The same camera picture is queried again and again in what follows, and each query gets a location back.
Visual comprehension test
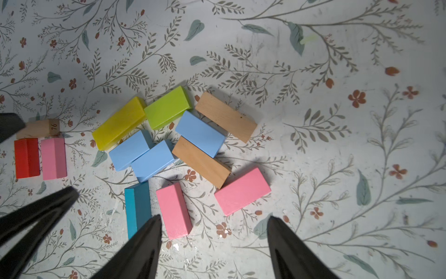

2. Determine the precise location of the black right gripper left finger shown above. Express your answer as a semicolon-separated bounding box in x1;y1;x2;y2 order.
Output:
93;215;162;279

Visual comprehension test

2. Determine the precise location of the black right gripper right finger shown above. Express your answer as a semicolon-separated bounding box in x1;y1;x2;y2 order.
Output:
267;216;338;279

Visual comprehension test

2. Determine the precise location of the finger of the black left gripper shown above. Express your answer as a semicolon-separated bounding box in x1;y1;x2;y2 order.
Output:
0;209;63;279

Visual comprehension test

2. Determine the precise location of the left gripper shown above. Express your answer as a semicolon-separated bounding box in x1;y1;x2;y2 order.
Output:
0;113;79;244

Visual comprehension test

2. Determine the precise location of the red block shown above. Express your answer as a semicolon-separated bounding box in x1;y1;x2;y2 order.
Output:
14;138;40;179

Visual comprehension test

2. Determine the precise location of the pink block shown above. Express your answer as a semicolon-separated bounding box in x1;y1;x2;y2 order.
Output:
41;138;67;181
214;167;271;216
156;182;193;240

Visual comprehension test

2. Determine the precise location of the light blue block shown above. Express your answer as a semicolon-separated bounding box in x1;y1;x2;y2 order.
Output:
131;139;175;183
175;110;225;158
109;130;154;171

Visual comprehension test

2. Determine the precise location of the numbered wood block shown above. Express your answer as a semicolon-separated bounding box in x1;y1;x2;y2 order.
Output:
16;119;60;140

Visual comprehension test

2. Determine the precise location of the teal block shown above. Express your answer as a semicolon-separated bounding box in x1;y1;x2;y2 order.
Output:
124;181;152;239

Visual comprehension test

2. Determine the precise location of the natural wood block lower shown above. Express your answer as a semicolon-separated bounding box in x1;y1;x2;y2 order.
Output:
173;137;231;189

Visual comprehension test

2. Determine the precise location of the natural wood block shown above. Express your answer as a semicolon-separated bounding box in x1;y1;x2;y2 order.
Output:
195;92;257;143
173;137;231;189

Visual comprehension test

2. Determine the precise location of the natural wood block upper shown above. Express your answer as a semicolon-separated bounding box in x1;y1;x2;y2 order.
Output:
195;92;257;143

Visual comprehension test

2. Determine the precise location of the yellow block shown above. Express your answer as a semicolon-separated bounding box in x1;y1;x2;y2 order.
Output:
92;96;146;151

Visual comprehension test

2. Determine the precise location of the lime green block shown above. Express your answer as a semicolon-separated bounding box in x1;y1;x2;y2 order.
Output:
144;86;192;130

